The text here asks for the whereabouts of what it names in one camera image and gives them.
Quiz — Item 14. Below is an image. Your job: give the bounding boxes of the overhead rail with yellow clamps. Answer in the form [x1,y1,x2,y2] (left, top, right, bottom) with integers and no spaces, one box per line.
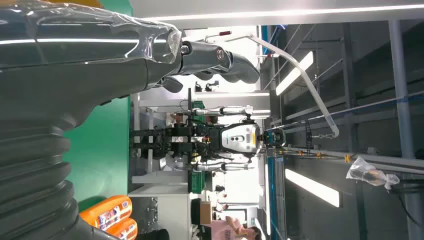
[284,145,424,174]

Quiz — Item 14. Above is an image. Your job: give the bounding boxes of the green plastic crate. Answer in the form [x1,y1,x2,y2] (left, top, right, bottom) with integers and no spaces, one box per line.
[187,170,207,195]

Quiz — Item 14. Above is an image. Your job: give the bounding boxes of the blue overhead beam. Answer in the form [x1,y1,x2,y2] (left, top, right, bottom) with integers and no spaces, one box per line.
[265,155,286,240]

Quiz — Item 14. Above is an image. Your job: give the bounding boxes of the white cabinet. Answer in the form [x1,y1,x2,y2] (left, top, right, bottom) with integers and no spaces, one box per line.
[127,183,194,240]

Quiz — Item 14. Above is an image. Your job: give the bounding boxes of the person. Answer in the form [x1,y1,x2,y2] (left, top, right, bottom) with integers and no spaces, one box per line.
[201,215,263,240]

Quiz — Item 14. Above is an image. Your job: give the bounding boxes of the white and black humanoid robot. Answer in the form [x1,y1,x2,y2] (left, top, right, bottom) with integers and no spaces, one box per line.
[130,104,288,174]

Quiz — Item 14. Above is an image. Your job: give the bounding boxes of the green table mat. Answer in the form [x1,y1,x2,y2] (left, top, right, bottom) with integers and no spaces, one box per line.
[63,0,134,213]

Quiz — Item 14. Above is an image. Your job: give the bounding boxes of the brown cardboard box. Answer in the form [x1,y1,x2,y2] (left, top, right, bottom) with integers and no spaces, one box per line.
[200,201,214,225]

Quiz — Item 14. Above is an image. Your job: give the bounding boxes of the white wall light strip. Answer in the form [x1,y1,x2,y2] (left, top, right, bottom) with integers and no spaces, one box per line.
[140,3,424,22]

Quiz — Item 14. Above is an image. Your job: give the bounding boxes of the white robot hoist stand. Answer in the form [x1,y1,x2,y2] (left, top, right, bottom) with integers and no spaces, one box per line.
[204,31,341,140]

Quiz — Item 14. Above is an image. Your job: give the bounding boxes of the orange detergent bottle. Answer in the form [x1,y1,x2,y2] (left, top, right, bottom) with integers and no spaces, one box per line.
[105,217,139,240]
[79,195,133,232]

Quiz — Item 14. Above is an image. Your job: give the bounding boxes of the rectangular ceiling light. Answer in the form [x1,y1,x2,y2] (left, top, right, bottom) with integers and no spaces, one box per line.
[284,168,341,209]
[275,50,315,97]

